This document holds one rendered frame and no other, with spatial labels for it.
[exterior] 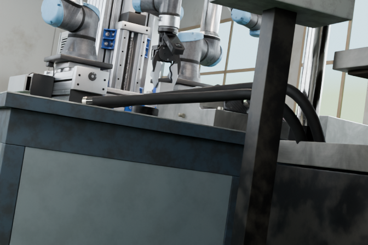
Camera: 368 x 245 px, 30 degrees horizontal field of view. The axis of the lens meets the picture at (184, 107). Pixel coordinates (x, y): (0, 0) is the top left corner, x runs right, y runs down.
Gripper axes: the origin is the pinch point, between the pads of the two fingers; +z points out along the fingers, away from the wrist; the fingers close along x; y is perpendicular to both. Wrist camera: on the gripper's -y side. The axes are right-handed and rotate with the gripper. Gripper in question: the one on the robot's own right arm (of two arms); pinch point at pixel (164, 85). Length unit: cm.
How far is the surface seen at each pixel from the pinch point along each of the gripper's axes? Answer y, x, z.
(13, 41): 696, -51, -61
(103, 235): -53, 33, 43
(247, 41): 450, -266, -77
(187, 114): -19.9, -1.3, 9.2
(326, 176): -90, -8, 20
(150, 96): -50, 23, 5
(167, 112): -2.0, -1.4, 9.4
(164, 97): -52, 20, 5
